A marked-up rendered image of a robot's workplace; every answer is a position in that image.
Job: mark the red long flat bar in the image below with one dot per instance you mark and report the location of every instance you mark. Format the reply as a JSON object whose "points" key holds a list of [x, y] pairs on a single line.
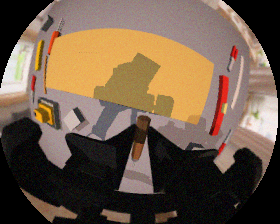
{"points": [[221, 105]]}

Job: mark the shallow dark grey rectangular tray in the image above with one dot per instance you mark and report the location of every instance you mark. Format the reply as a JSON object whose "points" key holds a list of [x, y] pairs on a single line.
{"points": [[55, 112]]}

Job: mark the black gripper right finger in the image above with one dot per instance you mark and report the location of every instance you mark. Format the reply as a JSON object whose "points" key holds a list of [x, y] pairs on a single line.
{"points": [[167, 160]]}

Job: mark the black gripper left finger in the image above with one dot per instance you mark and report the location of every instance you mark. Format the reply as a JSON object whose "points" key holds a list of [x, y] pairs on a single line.
{"points": [[113, 151]]}

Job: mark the brown awl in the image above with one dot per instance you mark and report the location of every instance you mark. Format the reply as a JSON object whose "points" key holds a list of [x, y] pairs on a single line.
{"points": [[140, 135]]}

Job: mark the tan floor panel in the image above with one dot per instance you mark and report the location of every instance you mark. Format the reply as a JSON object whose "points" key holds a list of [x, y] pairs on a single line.
{"points": [[133, 68]]}

